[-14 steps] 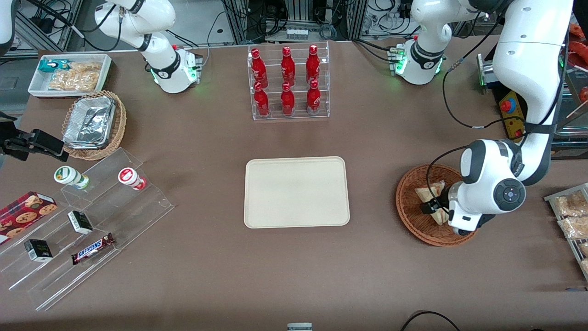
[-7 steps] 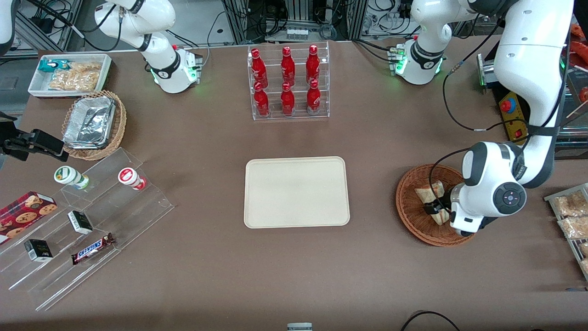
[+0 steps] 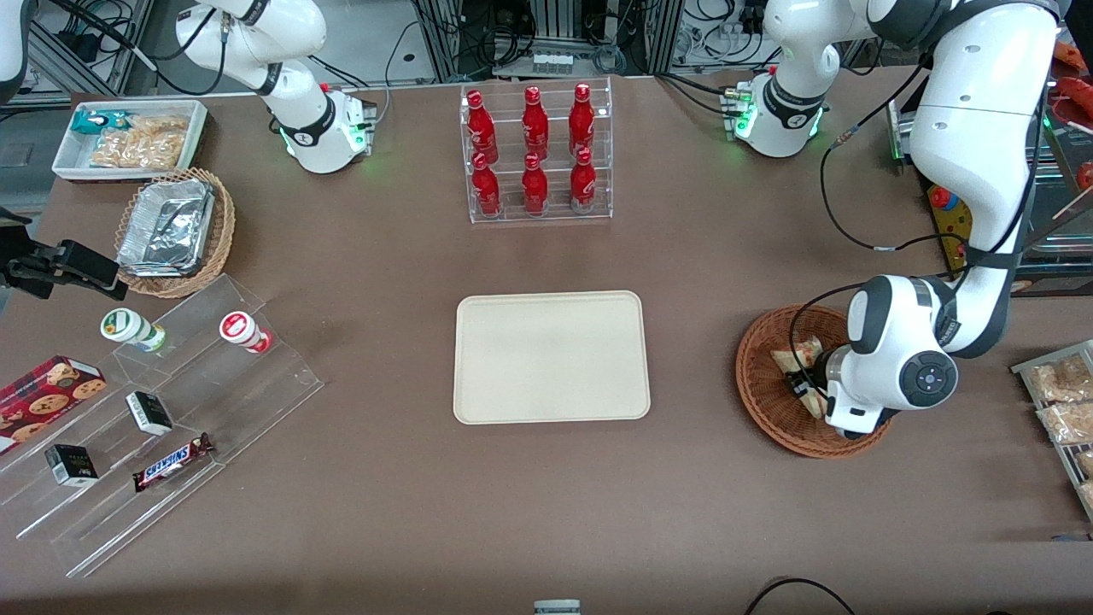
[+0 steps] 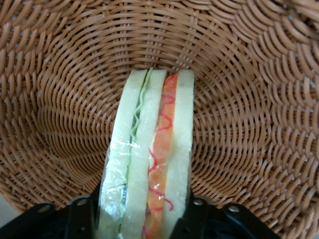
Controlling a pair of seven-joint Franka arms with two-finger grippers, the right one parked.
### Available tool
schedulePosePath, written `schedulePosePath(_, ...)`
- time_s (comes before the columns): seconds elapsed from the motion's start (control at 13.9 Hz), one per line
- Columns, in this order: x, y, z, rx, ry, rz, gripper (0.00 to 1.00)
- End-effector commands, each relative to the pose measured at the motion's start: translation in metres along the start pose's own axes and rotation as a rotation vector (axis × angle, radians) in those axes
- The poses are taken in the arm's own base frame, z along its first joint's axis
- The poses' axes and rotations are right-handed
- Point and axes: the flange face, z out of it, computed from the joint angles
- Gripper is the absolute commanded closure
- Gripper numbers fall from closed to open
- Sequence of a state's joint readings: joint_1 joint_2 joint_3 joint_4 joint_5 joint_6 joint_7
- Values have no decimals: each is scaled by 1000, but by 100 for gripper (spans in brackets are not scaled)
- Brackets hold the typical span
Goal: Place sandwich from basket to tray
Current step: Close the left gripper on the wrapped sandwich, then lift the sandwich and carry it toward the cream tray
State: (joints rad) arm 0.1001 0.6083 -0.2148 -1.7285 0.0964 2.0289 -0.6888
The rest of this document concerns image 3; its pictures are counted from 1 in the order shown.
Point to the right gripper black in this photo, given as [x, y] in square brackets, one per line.
[24, 266]

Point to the grey metal snack tray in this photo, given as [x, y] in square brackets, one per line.
[1025, 369]

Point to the yellow emergency stop box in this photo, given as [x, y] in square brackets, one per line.
[948, 218]

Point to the brown woven round basket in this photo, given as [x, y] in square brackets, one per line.
[760, 384]

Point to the light wicker basket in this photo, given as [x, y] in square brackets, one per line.
[218, 248]

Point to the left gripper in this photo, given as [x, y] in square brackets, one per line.
[818, 372]

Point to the clear bag of snacks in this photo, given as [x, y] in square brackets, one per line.
[1086, 461]
[1059, 380]
[1088, 495]
[1067, 423]

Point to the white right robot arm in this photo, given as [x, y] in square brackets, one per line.
[256, 34]

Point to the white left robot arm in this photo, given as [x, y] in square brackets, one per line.
[982, 128]

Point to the small black box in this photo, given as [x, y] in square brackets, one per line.
[149, 413]
[73, 465]

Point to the red plaid cookie box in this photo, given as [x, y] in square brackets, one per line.
[43, 397]

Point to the stacked aluminium foil containers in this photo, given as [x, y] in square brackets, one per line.
[166, 226]

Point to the Snickers chocolate bar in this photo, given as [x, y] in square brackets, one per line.
[171, 462]

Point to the clear acrylic stepped stand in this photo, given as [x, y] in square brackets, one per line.
[256, 384]

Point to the clear acrylic bottle rack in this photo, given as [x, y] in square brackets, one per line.
[606, 128]

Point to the red lidded yogurt cup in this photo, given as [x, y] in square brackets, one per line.
[239, 329]

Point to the red drink bottle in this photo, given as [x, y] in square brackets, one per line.
[535, 124]
[581, 120]
[486, 188]
[481, 128]
[583, 184]
[534, 188]

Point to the teal snack packet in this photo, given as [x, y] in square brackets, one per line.
[94, 121]

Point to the cream rectangular serving tray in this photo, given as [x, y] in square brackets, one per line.
[546, 359]

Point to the red round food item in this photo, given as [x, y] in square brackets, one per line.
[1086, 175]

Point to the clear bag of crackers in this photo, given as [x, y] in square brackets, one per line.
[141, 143]

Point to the white rectangular bin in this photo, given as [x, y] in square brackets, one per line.
[64, 162]

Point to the triangular sandwich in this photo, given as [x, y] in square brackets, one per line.
[798, 354]

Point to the white power strip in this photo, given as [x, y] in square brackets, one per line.
[555, 62]

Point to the green lidded yogurt cup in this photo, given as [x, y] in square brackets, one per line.
[124, 326]

